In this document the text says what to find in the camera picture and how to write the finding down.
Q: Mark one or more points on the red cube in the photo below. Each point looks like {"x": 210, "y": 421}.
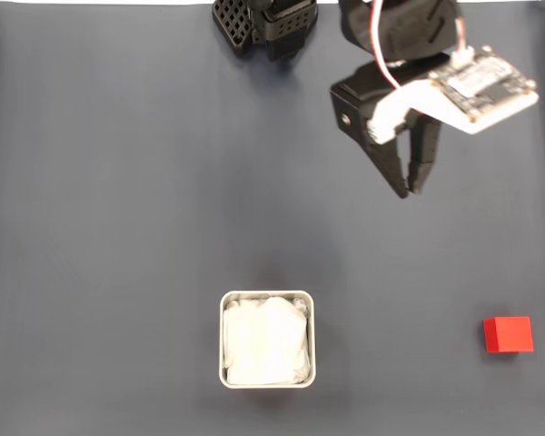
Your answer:
{"x": 511, "y": 335}

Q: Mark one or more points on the beige square box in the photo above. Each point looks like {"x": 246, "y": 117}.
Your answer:
{"x": 221, "y": 340}

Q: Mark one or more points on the white crumpled cloth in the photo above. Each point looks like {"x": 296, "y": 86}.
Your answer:
{"x": 265, "y": 338}

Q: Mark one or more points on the dark blue-grey table mat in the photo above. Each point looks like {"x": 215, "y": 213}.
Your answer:
{"x": 118, "y": 204}

